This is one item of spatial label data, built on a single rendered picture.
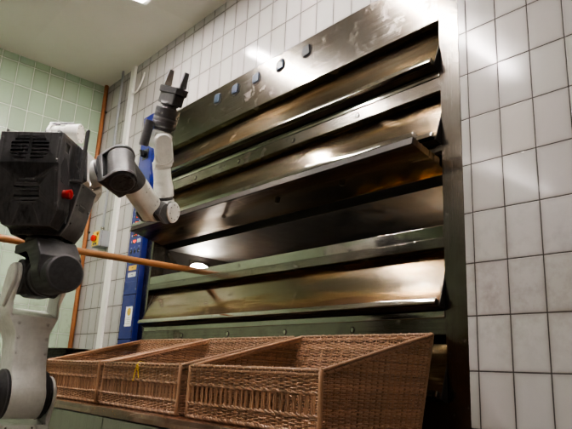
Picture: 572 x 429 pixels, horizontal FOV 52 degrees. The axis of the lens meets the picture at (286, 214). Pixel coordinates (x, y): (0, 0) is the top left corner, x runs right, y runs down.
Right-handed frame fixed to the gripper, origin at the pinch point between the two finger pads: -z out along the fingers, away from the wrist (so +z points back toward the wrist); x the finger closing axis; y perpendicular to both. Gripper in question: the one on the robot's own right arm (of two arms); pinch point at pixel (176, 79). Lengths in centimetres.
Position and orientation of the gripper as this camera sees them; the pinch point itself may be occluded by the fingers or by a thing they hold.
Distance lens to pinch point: 222.2
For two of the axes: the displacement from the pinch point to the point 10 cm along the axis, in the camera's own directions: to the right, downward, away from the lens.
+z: -2.9, 9.6, 0.7
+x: -7.6, -2.7, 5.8
